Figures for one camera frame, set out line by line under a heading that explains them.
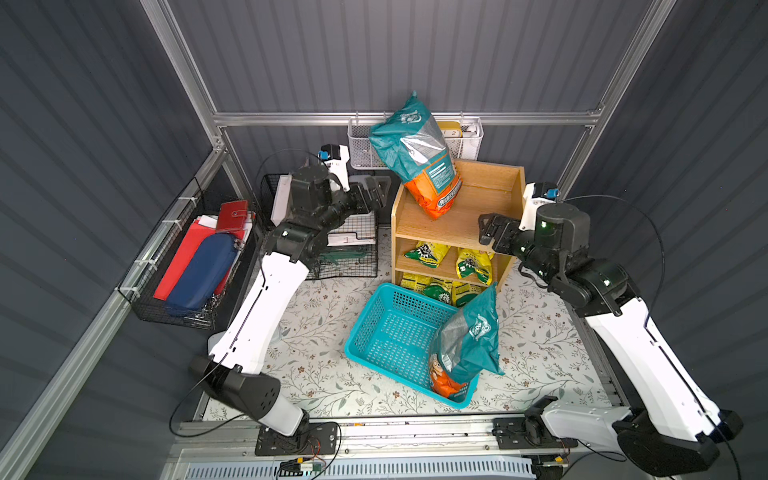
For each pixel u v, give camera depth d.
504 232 0.54
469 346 0.66
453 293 0.96
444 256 0.88
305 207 0.49
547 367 0.85
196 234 0.77
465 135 0.87
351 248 1.00
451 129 0.87
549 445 0.72
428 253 0.87
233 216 0.79
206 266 0.69
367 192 0.59
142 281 0.62
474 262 0.85
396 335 0.91
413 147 0.71
